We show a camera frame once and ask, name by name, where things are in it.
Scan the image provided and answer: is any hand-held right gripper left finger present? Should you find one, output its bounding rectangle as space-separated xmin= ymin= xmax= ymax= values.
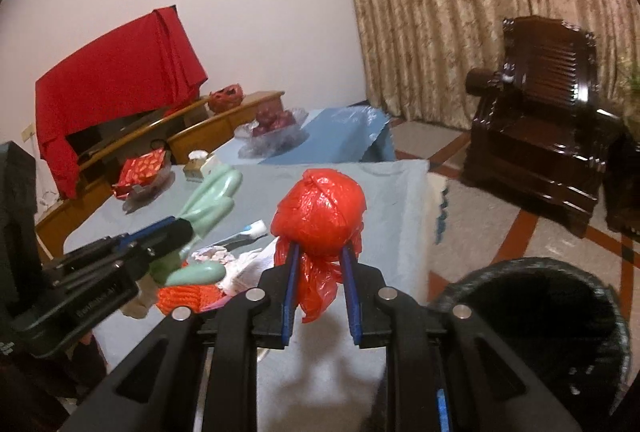
xmin=60 ymin=242 xmax=301 ymax=432

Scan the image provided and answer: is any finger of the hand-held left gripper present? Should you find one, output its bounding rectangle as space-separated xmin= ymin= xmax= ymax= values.
xmin=52 ymin=221 xmax=195 ymax=293
xmin=42 ymin=216 xmax=177 ymax=275

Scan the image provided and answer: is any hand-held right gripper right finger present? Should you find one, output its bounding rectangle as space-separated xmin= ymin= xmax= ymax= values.
xmin=340 ymin=246 xmax=583 ymax=432

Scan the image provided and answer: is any large white tissue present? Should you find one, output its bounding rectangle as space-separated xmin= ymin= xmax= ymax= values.
xmin=220 ymin=248 xmax=278 ymax=297

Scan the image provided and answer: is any red plastic bag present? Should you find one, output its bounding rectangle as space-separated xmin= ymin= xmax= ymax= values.
xmin=270 ymin=168 xmax=367 ymax=323

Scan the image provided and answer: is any black trash bin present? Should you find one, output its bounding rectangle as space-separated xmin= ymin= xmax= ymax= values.
xmin=427 ymin=257 xmax=632 ymax=418

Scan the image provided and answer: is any small crumpled white tissue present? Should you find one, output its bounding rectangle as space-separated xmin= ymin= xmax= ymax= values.
xmin=191 ymin=246 xmax=236 ymax=269

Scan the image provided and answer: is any red patterned packet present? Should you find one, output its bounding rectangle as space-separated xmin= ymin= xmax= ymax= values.
xmin=112 ymin=149 xmax=168 ymax=200

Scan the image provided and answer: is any orange foam net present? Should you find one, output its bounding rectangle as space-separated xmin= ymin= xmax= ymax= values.
xmin=156 ymin=282 xmax=226 ymax=315

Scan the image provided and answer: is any blue white toothpaste tube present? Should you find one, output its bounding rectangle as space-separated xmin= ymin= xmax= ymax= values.
xmin=210 ymin=219 xmax=269 ymax=249

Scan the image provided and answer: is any small beige box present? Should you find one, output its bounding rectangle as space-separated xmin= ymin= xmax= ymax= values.
xmin=182 ymin=151 xmax=221 ymax=183

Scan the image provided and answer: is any light blue table cloth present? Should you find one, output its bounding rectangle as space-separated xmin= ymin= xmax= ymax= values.
xmin=62 ymin=159 xmax=431 ymax=373

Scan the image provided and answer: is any television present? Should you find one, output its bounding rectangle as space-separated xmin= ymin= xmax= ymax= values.
xmin=65 ymin=104 xmax=186 ymax=163

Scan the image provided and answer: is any wooden cabinet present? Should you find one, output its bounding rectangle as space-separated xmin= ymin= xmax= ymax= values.
xmin=35 ymin=90 xmax=286 ymax=263

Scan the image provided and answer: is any white scalloped cloth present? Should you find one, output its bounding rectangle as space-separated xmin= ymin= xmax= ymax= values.
xmin=427 ymin=174 xmax=451 ymax=247

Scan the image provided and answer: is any glass fruit bowl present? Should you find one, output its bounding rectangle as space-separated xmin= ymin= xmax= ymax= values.
xmin=234 ymin=108 xmax=310 ymax=159

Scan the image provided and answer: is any red mesh bag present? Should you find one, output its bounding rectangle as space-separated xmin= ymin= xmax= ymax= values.
xmin=207 ymin=84 xmax=245 ymax=113

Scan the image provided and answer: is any red cloth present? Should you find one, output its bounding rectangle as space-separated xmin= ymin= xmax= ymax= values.
xmin=35 ymin=4 xmax=209 ymax=200

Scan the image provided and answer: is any blue plastic table cover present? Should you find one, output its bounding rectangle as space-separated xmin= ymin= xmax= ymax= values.
xmin=215 ymin=106 xmax=396 ymax=165

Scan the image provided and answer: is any dark wooden armchair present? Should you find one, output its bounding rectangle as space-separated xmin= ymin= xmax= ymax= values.
xmin=460 ymin=16 xmax=626 ymax=237

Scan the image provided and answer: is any dark wooden side furniture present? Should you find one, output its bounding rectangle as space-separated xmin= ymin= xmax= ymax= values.
xmin=602 ymin=127 xmax=640 ymax=235

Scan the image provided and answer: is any beige patterned curtain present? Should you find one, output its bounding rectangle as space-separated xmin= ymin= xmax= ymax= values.
xmin=324 ymin=0 xmax=640 ymax=133

